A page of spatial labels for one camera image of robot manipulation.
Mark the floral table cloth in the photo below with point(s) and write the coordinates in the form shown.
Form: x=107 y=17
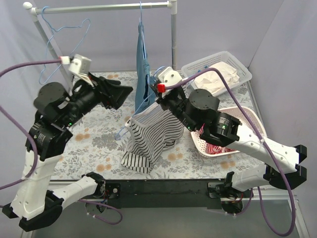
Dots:
x=98 y=145

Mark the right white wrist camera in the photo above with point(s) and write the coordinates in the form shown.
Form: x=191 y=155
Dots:
x=166 y=79

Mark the white basket at back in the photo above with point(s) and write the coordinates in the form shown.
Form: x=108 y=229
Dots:
x=224 y=56

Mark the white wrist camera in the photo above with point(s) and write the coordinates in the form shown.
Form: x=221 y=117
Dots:
x=166 y=79
x=80 y=65

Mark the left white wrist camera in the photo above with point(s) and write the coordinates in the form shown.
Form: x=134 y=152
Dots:
x=80 y=65

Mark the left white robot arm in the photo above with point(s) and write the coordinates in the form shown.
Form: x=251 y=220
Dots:
x=35 y=204

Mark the cream white cloth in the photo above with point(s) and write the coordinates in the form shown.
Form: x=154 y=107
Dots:
x=223 y=77

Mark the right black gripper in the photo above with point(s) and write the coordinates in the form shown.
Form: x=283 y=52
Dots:
x=164 y=100

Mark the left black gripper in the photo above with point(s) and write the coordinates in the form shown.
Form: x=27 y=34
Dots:
x=104 y=90

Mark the grey white clothes rack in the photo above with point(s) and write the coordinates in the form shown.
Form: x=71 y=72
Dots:
x=171 y=4

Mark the white plastic laundry basket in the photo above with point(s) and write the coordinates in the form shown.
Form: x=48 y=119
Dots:
x=235 y=112

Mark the black white striped tank top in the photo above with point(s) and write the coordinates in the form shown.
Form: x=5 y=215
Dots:
x=151 y=132

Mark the red white striped garment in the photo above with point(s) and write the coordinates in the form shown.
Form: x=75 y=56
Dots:
x=214 y=150

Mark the blue hanger holding garment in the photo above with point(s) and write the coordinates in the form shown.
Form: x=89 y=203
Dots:
x=141 y=15

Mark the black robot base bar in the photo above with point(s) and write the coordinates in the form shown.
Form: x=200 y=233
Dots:
x=161 y=193

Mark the blue hanging garment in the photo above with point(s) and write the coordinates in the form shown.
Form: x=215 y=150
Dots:
x=140 y=92

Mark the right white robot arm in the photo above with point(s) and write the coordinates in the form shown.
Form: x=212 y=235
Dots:
x=281 y=164

